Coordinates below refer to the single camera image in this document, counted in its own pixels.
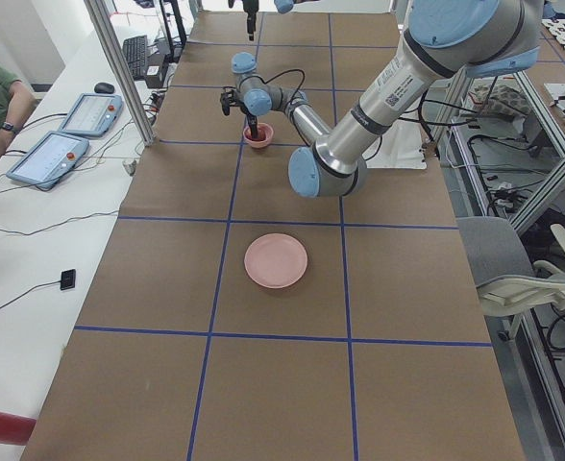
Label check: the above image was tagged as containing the far blue teach pendant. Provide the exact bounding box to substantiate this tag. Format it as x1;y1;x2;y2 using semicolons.
59;93;123;138

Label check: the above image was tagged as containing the small black puck device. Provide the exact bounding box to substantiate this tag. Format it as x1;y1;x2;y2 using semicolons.
60;269;77;291

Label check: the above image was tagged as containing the red apple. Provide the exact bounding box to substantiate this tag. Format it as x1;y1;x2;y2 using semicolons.
250;126;267;140

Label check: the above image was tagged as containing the grey white office chair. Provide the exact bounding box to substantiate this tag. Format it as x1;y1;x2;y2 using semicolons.
455;215;565;337

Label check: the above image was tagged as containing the black keyboard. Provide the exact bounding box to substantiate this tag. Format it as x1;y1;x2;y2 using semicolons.
122;35;148;81

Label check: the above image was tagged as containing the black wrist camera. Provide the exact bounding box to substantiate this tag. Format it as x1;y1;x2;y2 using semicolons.
219;86;237;116

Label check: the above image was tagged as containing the pink bowl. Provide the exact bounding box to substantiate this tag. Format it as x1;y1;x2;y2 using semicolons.
243;123;274;149

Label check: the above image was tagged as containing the blue teach pendant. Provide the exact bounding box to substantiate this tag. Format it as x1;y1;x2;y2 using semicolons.
59;93;123;138
6;132;89;190

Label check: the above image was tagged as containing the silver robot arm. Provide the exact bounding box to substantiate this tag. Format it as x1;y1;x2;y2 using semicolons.
242;0;304;41
220;0;543;198

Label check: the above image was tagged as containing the black computer mouse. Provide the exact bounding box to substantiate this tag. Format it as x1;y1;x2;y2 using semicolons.
94;82;115;94

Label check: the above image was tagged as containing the red cylinder bottle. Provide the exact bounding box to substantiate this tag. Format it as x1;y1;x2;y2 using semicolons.
0;412;37;446

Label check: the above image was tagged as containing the aluminium frame post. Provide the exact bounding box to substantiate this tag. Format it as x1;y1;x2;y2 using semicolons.
84;0;155;147

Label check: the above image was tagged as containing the near blue teach pendant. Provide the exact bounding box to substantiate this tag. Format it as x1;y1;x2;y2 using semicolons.
6;132;89;190

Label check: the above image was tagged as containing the pink plate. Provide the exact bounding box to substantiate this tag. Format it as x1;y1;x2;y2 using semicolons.
244;233;308;289

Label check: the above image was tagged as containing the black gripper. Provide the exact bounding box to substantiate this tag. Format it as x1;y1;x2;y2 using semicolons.
246;112;258;140
242;0;259;41

